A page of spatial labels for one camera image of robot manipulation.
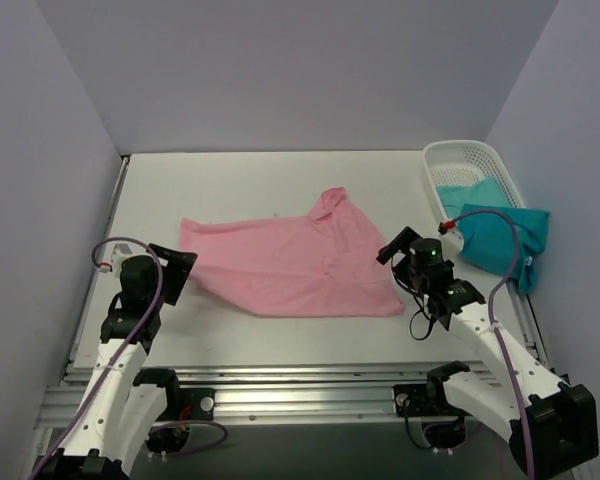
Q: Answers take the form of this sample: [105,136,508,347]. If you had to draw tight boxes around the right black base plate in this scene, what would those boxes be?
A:
[392,383,461,418]

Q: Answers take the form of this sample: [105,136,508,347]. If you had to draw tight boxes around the aluminium mounting rail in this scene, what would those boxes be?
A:
[33,359,579,430]

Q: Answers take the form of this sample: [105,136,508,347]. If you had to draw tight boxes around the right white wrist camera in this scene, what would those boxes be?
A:
[438,220,464,255]

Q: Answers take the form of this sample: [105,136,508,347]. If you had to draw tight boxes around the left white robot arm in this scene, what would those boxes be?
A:
[29,237,198,479]

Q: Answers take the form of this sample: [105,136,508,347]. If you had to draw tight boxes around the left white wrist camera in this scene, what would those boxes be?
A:
[98,243,132,278]

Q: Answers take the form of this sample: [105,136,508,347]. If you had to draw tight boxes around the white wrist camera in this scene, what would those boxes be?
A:
[438,220,464,255]
[98,243,132,278]

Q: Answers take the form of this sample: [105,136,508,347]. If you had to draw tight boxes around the white plastic basket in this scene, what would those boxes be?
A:
[422,140,525,223]

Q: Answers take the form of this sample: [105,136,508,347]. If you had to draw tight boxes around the pink t shirt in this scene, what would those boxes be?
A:
[179,187,404,318]

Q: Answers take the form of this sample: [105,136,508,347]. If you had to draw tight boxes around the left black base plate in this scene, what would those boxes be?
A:
[170,387,216,421]

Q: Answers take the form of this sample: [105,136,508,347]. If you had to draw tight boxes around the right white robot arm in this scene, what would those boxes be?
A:
[376,227,599,479]

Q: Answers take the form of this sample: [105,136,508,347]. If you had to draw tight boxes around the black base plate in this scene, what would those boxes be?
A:
[392,383,461,418]
[170,387,216,421]

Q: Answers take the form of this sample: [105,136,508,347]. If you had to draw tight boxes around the teal t shirt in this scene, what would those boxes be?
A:
[436,177,550,294]

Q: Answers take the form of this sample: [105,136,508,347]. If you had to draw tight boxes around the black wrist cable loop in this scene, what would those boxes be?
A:
[408,294,446,343]

